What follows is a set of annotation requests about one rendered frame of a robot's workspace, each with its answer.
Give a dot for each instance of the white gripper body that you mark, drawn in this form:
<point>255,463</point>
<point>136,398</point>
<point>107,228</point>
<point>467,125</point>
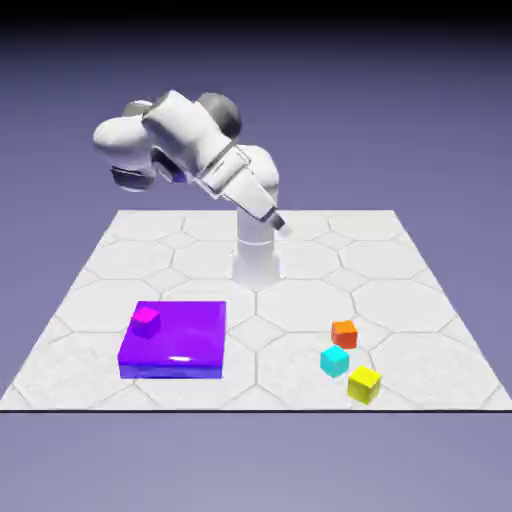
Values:
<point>247,191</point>

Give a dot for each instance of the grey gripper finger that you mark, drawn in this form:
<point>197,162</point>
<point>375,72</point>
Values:
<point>278,222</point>

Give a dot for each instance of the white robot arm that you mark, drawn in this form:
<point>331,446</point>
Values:
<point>188,128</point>

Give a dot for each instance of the small orange cube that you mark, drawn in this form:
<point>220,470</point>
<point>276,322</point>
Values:
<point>344,334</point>

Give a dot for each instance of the small cyan cube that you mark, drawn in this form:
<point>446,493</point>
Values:
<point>334,361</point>

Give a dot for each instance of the small magenta cube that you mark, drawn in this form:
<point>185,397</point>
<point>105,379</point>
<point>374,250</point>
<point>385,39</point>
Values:
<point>145,322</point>

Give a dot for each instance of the small yellow cube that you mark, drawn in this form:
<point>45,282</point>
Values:
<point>363,384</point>

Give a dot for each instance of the large purple box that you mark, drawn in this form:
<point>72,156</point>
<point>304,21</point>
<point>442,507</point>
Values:
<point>188,336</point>

